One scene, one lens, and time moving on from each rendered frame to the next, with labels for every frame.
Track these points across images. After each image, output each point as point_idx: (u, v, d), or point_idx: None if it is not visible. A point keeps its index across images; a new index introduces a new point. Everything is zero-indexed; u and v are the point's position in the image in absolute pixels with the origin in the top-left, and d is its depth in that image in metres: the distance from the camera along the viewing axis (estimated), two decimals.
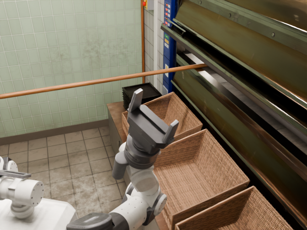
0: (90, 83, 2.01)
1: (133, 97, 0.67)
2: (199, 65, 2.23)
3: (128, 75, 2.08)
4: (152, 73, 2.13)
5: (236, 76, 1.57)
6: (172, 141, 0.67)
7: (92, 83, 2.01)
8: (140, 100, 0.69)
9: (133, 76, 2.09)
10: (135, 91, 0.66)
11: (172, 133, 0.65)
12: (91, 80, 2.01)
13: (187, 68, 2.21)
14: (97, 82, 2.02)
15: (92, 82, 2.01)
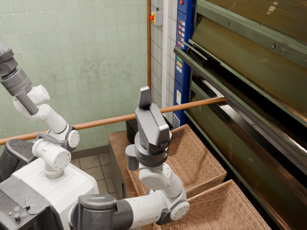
0: (87, 126, 1.57)
1: (139, 93, 0.68)
2: (222, 98, 1.80)
3: (134, 113, 1.65)
4: (164, 111, 1.70)
5: (287, 133, 1.14)
6: (165, 145, 0.66)
7: (89, 127, 1.58)
8: (149, 98, 0.70)
9: None
10: (141, 88, 0.67)
11: (162, 137, 0.64)
12: (87, 122, 1.58)
13: (208, 103, 1.78)
14: (96, 124, 1.59)
15: (90, 125, 1.58)
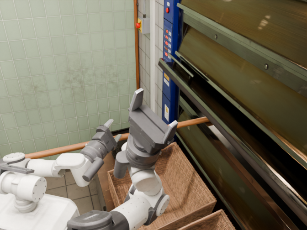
0: (57, 152, 1.39)
1: (134, 96, 0.67)
2: None
3: None
4: None
5: (281, 173, 0.95)
6: (172, 141, 0.67)
7: (59, 153, 1.40)
8: (141, 100, 0.69)
9: (119, 139, 1.47)
10: (135, 91, 0.66)
11: (171, 134, 0.65)
12: (58, 148, 1.40)
13: (196, 123, 1.59)
14: (67, 150, 1.41)
15: (60, 151, 1.39)
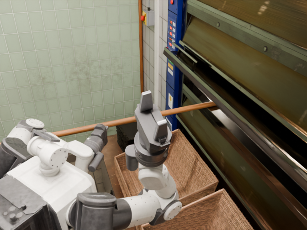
0: (69, 133, 1.48)
1: (141, 97, 0.67)
2: (214, 103, 1.71)
3: (120, 119, 1.56)
4: None
5: (278, 144, 1.05)
6: (163, 140, 0.66)
7: (71, 133, 1.49)
8: (150, 102, 0.69)
9: (126, 122, 1.57)
10: (142, 92, 0.66)
11: (161, 133, 0.64)
12: (70, 128, 1.49)
13: (199, 107, 1.69)
14: (79, 131, 1.50)
15: (72, 132, 1.49)
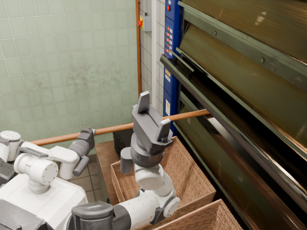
0: (63, 139, 1.48)
1: (139, 99, 0.67)
2: None
3: (115, 126, 1.56)
4: None
5: (276, 159, 1.02)
6: (166, 139, 0.67)
7: (65, 140, 1.49)
8: (148, 103, 0.69)
9: (121, 128, 1.56)
10: (141, 93, 0.66)
11: (164, 132, 0.65)
12: (64, 135, 1.49)
13: (195, 115, 1.67)
14: (73, 138, 1.50)
15: (66, 138, 1.49)
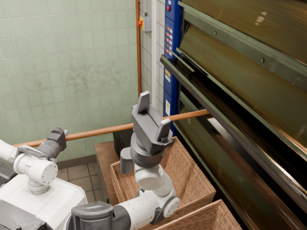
0: None
1: (139, 99, 0.67)
2: None
3: (115, 126, 1.55)
4: None
5: (276, 159, 1.02)
6: (166, 139, 0.67)
7: (65, 140, 1.49)
8: (148, 103, 0.69)
9: (121, 128, 1.56)
10: (141, 93, 0.66)
11: (164, 132, 0.65)
12: None
13: (195, 115, 1.67)
14: (73, 138, 1.50)
15: (66, 138, 1.49)
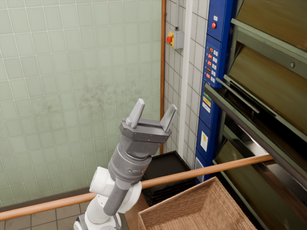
0: (88, 200, 1.15)
1: (141, 109, 0.63)
2: (270, 156, 1.34)
3: (153, 180, 1.21)
4: (193, 175, 1.25)
5: None
6: None
7: (91, 200, 1.15)
8: (135, 112, 0.66)
9: (161, 183, 1.22)
10: (142, 102, 0.62)
11: (170, 119, 0.69)
12: (89, 193, 1.16)
13: (252, 163, 1.32)
14: None
15: (92, 198, 1.15)
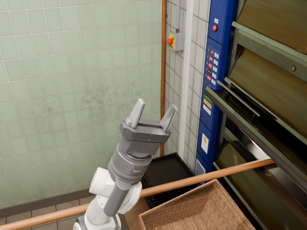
0: None
1: (141, 109, 0.63)
2: None
3: (158, 187, 1.20)
4: (198, 181, 1.24)
5: None
6: None
7: None
8: (135, 112, 0.66)
9: (166, 190, 1.20)
10: (142, 102, 0.62)
11: (170, 119, 0.69)
12: None
13: (256, 167, 1.31)
14: None
15: None
